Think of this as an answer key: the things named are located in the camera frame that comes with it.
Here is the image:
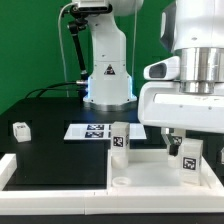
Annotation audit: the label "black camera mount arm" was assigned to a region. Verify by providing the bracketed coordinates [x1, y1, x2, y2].
[68, 6, 88, 80]

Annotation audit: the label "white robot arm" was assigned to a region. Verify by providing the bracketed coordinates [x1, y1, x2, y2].
[70, 0, 224, 133]

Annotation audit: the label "white sheet with tags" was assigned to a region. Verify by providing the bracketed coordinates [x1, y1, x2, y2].
[64, 123, 146, 140]

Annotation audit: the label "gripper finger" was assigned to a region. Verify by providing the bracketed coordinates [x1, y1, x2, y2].
[217, 147, 224, 164]
[161, 128, 182, 157]

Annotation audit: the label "white cable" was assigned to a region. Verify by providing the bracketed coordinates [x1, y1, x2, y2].
[57, 3, 72, 98]

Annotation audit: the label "white U-shaped fence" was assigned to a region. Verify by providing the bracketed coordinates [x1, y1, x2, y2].
[0, 154, 224, 215]

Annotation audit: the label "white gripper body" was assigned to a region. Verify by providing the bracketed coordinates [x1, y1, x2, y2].
[138, 56, 224, 133]

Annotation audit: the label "black cables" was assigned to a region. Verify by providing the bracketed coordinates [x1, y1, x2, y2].
[24, 79, 88, 100]

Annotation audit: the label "white square table top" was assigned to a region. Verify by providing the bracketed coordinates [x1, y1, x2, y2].
[107, 149, 222, 196]

